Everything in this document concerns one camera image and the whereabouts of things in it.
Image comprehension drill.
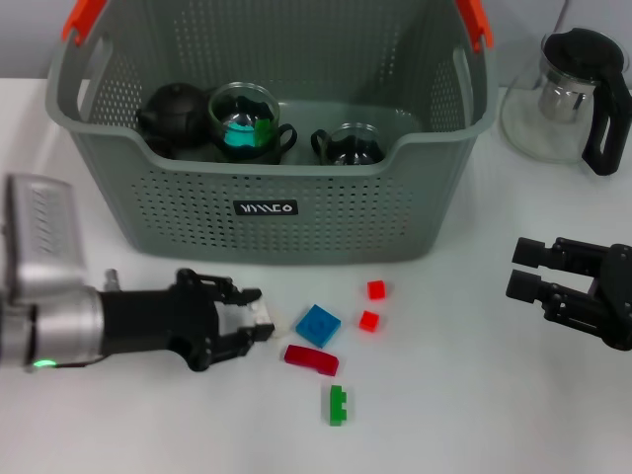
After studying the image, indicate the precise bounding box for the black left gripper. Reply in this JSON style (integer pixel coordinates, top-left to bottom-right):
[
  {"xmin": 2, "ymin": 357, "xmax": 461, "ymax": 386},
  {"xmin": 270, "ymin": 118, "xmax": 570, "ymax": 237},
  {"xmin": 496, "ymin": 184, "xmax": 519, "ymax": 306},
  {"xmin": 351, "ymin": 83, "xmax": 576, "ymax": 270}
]
[{"xmin": 100, "ymin": 268, "xmax": 277, "ymax": 375}]

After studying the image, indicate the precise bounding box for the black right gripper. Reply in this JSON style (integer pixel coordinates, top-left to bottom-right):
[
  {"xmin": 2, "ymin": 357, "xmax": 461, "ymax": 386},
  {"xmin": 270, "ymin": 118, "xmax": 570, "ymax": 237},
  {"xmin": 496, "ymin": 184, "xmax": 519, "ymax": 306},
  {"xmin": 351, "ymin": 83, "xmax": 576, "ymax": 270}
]
[{"xmin": 505, "ymin": 236, "xmax": 632, "ymax": 353}]

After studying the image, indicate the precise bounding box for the white oblong brick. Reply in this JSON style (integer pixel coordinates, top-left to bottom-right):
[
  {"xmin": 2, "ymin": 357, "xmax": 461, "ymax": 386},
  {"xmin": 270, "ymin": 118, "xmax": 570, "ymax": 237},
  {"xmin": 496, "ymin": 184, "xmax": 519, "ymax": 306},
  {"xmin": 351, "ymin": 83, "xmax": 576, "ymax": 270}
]
[{"xmin": 248, "ymin": 300, "xmax": 293, "ymax": 341}]

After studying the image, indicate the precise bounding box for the green notched brick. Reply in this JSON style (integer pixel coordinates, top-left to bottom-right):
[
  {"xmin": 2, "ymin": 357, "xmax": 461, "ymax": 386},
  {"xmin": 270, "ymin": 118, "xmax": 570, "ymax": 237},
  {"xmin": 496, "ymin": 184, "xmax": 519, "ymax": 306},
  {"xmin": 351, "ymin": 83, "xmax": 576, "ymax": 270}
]
[{"xmin": 328, "ymin": 384, "xmax": 350, "ymax": 427}]

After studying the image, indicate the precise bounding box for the cyan square brick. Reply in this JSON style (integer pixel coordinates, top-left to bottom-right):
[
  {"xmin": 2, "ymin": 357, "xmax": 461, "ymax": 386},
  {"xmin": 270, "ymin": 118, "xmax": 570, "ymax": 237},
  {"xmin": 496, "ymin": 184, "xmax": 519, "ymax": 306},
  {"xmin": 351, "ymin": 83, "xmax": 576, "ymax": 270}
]
[{"xmin": 222, "ymin": 121, "xmax": 258, "ymax": 152}]

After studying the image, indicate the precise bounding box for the glass teacup with black base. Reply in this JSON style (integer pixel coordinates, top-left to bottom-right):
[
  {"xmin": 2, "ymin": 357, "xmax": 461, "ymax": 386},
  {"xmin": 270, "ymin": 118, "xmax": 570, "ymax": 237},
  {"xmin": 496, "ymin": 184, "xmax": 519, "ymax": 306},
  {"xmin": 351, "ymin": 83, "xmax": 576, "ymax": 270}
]
[
  {"xmin": 309, "ymin": 122, "xmax": 389, "ymax": 168},
  {"xmin": 206, "ymin": 82, "xmax": 299, "ymax": 165}
]

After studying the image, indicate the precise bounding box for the grey perforated storage bin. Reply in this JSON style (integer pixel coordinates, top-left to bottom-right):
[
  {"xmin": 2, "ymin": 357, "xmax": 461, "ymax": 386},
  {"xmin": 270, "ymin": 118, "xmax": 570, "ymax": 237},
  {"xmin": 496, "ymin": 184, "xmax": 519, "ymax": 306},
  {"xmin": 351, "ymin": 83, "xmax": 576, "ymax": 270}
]
[{"xmin": 45, "ymin": 0, "xmax": 498, "ymax": 267}]

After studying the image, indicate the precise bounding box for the blue square brick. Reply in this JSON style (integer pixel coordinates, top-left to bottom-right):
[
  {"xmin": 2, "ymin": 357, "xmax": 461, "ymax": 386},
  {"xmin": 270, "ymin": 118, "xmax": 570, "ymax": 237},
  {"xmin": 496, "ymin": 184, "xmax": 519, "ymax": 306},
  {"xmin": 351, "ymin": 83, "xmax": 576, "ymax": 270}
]
[{"xmin": 295, "ymin": 303, "xmax": 343, "ymax": 350}]

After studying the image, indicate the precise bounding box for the dark red curved brick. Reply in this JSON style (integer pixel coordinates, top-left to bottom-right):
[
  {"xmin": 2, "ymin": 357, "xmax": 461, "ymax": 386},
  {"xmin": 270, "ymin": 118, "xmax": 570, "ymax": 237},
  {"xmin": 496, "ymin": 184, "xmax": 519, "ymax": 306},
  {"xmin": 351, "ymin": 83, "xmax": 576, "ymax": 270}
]
[{"xmin": 283, "ymin": 344, "xmax": 341, "ymax": 377}]

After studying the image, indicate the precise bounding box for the black ceramic teapot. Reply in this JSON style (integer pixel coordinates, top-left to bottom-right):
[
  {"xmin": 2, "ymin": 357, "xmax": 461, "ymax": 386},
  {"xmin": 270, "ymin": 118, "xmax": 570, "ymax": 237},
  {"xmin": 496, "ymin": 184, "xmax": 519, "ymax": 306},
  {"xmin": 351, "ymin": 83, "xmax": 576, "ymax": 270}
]
[{"xmin": 135, "ymin": 82, "xmax": 214, "ymax": 148}]

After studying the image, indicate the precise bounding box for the glass pitcher with black lid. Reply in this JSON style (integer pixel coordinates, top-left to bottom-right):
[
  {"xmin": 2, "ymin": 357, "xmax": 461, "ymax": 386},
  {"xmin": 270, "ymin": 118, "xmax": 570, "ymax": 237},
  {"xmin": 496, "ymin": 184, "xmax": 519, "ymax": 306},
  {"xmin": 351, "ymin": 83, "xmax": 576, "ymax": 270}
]
[{"xmin": 499, "ymin": 28, "xmax": 632, "ymax": 178}]

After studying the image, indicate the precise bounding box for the orange bin carry handle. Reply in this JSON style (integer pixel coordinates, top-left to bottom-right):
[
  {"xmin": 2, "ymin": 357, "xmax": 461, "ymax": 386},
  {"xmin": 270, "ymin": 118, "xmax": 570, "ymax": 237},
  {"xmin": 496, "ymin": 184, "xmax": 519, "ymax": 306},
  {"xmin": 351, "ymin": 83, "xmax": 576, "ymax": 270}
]
[{"xmin": 62, "ymin": 0, "xmax": 495, "ymax": 53}]

